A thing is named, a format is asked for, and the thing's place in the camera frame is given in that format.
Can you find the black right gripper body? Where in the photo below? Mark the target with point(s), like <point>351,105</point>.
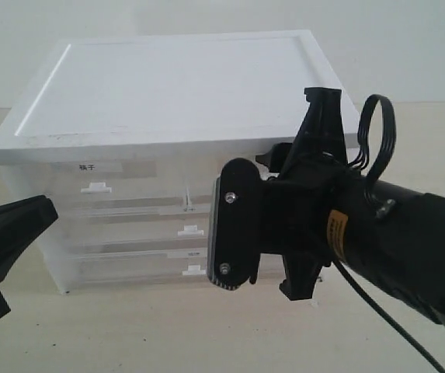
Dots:
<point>293,205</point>

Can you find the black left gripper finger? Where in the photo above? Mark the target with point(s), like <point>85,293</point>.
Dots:
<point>21,223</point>

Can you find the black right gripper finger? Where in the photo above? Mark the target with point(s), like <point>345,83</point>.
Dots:
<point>321,131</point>
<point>275,158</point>

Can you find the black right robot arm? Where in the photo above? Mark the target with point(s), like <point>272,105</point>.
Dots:
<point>392,236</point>

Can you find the clear bottom wide drawer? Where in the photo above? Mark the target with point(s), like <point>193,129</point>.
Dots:
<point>147,267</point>

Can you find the clear wide drawer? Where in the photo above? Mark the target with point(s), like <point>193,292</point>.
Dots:
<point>147,267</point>
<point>126,230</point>

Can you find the clear middle wide drawer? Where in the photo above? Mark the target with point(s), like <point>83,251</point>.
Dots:
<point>126,230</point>

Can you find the white plastic drawer cabinet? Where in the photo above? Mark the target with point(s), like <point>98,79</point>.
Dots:
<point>162,98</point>

